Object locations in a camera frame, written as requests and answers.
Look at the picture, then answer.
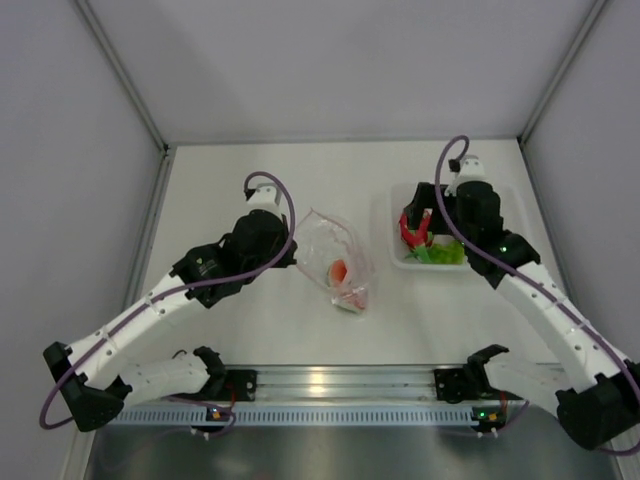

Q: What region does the red fake food piece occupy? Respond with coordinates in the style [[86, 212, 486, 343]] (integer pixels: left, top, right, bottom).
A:
[[399, 211, 434, 252]]

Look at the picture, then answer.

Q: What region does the green fake grapes bunch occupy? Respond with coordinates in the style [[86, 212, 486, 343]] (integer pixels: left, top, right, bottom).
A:
[[405, 241, 466, 265]]

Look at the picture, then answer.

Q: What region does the clear zip top bag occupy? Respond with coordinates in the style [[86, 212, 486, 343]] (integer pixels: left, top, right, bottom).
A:
[[295, 209, 374, 314]]

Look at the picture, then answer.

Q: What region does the fake watermelon slice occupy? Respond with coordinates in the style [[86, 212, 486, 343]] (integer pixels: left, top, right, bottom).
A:
[[327, 259, 368, 313]]

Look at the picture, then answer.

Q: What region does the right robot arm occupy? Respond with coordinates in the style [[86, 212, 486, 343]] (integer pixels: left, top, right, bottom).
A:
[[401, 180, 639, 451]]

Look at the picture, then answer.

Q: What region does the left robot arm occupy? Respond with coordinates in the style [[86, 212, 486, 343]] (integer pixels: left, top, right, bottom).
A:
[[43, 209, 296, 432]]

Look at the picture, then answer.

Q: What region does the white perforated plastic basket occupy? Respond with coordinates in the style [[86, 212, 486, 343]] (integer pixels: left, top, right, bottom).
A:
[[369, 180, 531, 274]]

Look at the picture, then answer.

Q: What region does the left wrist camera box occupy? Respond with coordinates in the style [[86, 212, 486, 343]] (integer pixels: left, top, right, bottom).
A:
[[245, 183, 282, 215]]

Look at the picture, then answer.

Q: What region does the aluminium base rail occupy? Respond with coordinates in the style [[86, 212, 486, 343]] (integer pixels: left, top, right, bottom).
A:
[[164, 364, 566, 404]]

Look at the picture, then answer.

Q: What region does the aluminium frame post right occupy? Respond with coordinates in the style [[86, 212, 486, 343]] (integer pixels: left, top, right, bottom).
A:
[[517, 0, 613, 149]]

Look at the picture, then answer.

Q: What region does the aluminium frame post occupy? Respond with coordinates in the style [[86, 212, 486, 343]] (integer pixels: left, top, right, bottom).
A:
[[72, 0, 170, 154], [517, 0, 613, 149]]

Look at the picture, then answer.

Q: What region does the aluminium frame post left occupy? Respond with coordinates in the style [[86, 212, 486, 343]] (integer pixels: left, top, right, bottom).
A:
[[72, 0, 170, 154]]

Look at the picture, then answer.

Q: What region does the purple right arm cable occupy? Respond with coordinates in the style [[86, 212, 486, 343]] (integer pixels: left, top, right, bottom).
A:
[[433, 135, 640, 456]]

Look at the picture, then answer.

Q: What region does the grey slotted cable duct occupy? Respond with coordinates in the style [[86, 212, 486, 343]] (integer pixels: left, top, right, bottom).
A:
[[111, 404, 500, 427]]

